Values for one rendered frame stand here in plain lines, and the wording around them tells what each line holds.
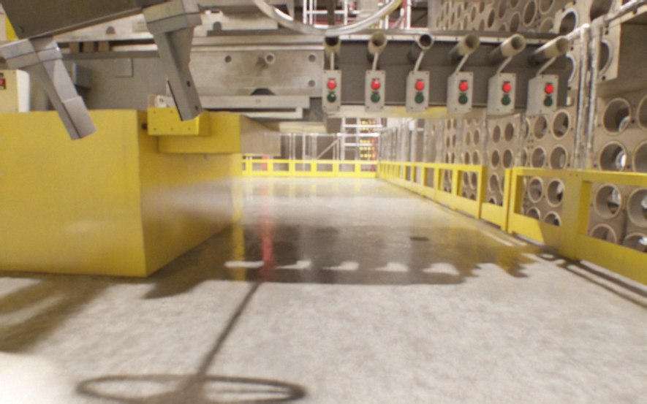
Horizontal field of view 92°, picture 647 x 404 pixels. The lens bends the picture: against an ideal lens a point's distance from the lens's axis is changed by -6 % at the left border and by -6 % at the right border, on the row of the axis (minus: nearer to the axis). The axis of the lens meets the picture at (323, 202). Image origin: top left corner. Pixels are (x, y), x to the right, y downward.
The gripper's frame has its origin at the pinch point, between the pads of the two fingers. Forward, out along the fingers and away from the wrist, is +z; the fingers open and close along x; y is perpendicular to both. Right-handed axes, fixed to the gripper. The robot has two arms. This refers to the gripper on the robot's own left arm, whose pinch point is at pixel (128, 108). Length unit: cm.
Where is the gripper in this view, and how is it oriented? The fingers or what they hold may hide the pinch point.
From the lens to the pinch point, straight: 40.2
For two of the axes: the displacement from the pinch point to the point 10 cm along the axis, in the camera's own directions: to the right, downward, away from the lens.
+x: -9.8, 1.0, 1.5
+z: 1.6, 8.6, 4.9
